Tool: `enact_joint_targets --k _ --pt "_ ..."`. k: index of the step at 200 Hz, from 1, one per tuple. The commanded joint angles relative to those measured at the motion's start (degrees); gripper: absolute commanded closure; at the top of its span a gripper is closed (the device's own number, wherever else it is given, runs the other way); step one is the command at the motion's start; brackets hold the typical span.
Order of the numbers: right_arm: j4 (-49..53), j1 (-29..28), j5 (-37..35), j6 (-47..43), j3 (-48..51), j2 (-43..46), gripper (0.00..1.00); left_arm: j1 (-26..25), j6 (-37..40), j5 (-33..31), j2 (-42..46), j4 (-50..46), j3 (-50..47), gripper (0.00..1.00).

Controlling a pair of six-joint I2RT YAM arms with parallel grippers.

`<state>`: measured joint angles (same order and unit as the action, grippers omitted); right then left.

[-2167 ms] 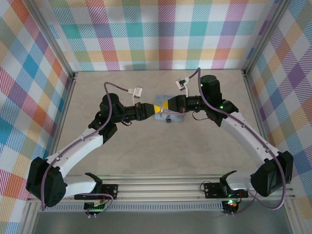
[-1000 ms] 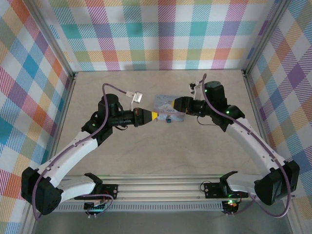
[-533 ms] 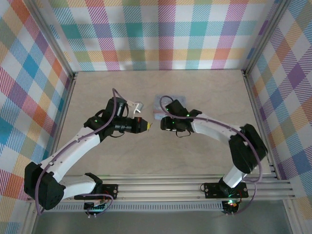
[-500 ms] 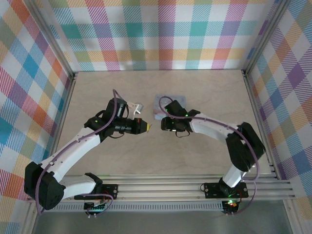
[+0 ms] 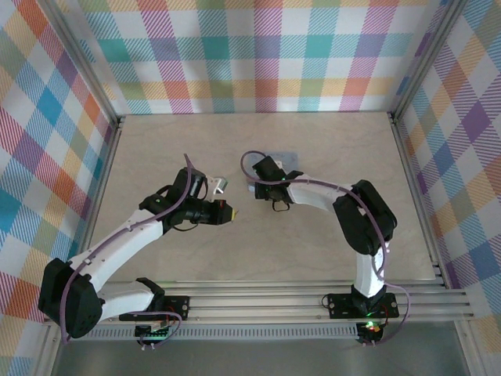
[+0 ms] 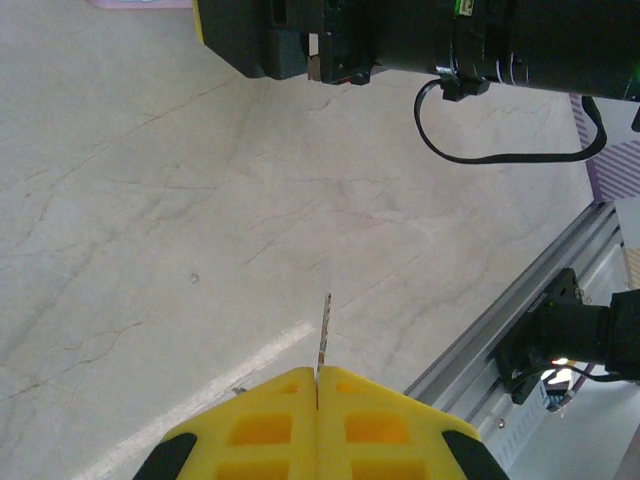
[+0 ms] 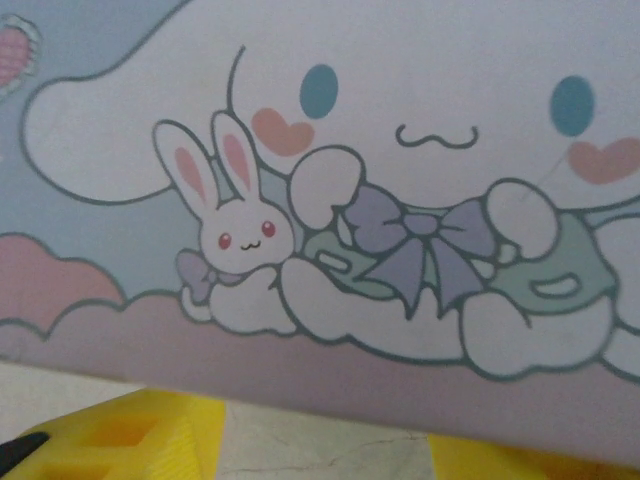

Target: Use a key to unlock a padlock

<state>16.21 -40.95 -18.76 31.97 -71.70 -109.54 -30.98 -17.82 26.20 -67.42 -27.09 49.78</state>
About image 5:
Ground grey metal floor plate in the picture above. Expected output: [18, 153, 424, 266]
[50, 338, 470, 376]

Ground grey slotted cable duct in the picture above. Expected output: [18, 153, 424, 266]
[92, 323, 361, 342]

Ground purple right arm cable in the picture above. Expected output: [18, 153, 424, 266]
[240, 150, 411, 348]

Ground controller circuit board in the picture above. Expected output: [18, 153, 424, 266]
[135, 321, 174, 341]
[358, 320, 384, 338]

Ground aluminium frame post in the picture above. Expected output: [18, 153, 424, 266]
[37, 0, 125, 130]
[389, 0, 469, 118]

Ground left controller circuit board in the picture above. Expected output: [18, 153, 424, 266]
[135, 321, 174, 341]

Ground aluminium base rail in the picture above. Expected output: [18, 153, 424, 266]
[97, 280, 477, 324]

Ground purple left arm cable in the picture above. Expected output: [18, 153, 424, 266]
[61, 152, 196, 345]

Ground aluminium frame side rail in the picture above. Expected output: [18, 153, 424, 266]
[37, 115, 126, 376]
[387, 111, 451, 287]

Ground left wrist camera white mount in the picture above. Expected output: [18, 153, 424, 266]
[204, 175, 230, 197]

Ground right controller circuit board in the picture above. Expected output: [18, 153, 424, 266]
[358, 320, 384, 338]

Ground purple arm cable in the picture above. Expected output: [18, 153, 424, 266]
[240, 150, 411, 348]
[61, 152, 196, 345]

